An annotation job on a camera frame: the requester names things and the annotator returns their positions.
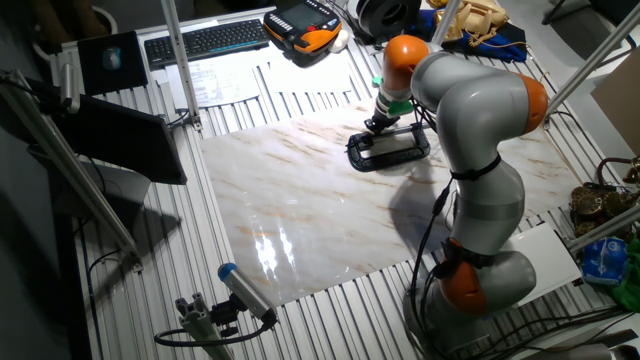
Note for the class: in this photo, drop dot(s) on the aluminium frame post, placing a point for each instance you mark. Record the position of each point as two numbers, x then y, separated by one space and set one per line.
590 65
75 185
181 65
605 227
446 20

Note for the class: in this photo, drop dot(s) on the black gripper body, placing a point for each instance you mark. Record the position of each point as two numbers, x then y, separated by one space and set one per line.
380 121

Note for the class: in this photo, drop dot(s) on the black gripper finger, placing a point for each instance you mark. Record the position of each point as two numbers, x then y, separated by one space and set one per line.
371 131
378 132

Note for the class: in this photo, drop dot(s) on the orange black teach pendant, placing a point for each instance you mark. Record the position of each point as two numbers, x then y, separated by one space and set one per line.
305 30

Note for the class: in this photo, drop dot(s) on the ornate brass antique object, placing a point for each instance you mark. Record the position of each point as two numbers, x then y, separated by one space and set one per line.
592 202

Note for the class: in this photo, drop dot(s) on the black mouse pad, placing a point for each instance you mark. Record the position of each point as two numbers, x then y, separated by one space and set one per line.
130 65

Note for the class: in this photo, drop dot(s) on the white flat panel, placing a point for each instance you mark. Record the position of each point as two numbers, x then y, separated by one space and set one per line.
545 260

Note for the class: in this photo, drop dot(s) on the printed paper sheet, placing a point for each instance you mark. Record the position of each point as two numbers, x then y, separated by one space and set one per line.
215 85

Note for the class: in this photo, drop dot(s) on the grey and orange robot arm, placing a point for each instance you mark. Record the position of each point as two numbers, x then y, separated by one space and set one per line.
480 115

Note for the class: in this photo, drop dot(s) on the black metal C-clamp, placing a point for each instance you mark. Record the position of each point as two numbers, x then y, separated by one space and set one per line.
390 162

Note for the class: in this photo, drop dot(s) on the grey monitor stand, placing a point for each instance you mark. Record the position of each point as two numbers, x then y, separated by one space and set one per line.
120 192

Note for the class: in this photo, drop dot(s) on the green bag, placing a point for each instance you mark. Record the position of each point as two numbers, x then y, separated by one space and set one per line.
631 287

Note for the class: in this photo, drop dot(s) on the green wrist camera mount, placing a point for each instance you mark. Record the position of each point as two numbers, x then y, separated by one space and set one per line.
400 107

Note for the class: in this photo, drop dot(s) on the blank white paper sheet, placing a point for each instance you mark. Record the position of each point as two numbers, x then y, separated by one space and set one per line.
310 75

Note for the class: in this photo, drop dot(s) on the short aluminium profile stub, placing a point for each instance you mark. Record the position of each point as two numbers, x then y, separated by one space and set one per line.
200 330

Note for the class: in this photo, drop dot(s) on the brown cardboard sheet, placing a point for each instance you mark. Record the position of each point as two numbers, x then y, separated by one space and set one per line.
622 100

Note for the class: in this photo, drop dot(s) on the black computer keyboard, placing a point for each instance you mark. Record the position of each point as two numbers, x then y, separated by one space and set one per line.
210 40

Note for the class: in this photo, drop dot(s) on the white marble pattern board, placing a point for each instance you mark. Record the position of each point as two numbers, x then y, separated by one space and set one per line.
300 210

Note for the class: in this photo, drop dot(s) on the black flat monitor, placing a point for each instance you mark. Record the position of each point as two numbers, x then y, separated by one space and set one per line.
120 137

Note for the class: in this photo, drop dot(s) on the blue grey computer mouse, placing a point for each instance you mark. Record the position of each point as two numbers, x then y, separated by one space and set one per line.
112 58

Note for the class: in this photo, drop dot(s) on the silver box camera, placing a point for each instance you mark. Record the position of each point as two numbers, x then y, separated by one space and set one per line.
69 90

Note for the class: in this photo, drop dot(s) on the blue cloth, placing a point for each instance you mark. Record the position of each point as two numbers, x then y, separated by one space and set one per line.
500 45

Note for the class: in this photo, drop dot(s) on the silver camera with blue end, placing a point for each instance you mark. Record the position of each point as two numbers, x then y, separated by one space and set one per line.
245 290

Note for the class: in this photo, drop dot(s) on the blue plastic package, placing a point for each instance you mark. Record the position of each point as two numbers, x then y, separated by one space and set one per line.
602 262

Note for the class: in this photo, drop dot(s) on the black filament spool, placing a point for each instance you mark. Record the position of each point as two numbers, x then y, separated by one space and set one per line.
375 17

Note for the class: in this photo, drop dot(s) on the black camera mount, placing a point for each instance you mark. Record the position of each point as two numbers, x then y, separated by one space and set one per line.
225 315

